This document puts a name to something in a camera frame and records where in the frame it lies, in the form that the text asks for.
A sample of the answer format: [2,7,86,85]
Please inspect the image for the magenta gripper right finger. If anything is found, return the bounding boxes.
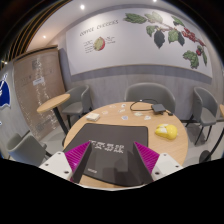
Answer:
[132,141,184,185]

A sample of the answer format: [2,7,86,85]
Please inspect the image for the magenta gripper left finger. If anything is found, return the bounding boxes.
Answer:
[39,140,93,184]

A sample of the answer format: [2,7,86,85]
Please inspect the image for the black mouse pad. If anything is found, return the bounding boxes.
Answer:
[65,123,148,187]

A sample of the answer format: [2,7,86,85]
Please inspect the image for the yellow computer mouse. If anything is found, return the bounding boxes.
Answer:
[155,124,178,140]

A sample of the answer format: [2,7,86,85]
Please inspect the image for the white sticker on table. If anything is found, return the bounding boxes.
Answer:
[121,115,128,120]
[144,115,151,120]

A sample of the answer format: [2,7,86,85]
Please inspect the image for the white card box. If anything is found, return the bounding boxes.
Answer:
[86,113,100,121]

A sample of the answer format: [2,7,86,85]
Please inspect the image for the grey chair at left back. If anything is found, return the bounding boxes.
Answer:
[61,85,92,124]

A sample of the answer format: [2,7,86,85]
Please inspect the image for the black power adapter box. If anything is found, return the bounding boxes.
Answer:
[151,104,166,113]

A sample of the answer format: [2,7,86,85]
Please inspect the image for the grey chair at lower left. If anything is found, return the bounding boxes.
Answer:
[7,133,51,167]

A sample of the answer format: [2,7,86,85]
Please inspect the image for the small round wooden side table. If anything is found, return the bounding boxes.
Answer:
[37,94,70,134]

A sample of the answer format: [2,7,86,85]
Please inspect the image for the grey chair behind table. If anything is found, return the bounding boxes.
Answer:
[124,82,176,113]

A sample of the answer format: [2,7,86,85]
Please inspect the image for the grey chair at right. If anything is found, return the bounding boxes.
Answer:
[186,87,218,144]

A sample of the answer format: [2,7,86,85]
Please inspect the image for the black cable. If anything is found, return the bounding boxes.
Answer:
[129,98,174,117]

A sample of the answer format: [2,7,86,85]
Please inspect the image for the coffee cherries wall poster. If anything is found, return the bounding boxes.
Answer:
[66,8,212,76]

